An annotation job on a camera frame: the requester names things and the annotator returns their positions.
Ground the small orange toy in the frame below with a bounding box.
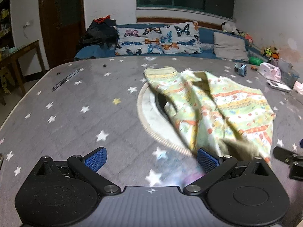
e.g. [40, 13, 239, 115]
[251, 66, 258, 71]

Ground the round black induction cooker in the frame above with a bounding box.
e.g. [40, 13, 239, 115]
[137, 83, 193, 157]

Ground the black pen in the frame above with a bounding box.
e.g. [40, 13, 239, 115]
[52, 69, 80, 91]

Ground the butterfly pattern pillow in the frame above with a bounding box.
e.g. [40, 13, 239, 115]
[115, 22, 203, 55]

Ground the colourful patterned children's garment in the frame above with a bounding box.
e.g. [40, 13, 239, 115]
[144, 67, 276, 162]

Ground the clear plastic storage box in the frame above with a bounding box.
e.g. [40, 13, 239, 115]
[277, 58, 299, 89]

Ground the green toy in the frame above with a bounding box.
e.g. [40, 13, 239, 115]
[249, 56, 263, 66]

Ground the black white plush toy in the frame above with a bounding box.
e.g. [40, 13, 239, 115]
[221, 22, 240, 35]

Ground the dark clothes pile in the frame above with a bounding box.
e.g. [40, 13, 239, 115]
[80, 15, 118, 47]

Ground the white remote device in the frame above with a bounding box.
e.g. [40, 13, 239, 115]
[266, 80, 292, 93]

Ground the grey cushion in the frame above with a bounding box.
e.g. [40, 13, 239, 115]
[213, 32, 249, 61]

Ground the blue bench seat cushion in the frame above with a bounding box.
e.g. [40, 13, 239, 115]
[74, 22, 269, 62]

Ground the dark wooden door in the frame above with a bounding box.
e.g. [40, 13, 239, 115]
[38, 0, 85, 69]

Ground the pink tissue pack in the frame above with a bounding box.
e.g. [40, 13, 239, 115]
[293, 81, 303, 95]

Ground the wooden side table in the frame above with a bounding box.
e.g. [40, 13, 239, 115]
[1, 40, 47, 96]

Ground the grey star pattern tablecloth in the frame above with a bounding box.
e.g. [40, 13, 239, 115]
[1, 56, 302, 226]

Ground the yellow orange toy pile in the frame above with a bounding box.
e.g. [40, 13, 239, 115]
[260, 46, 279, 59]

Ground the white pink tissue box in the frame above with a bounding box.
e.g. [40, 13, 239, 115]
[257, 63, 281, 82]

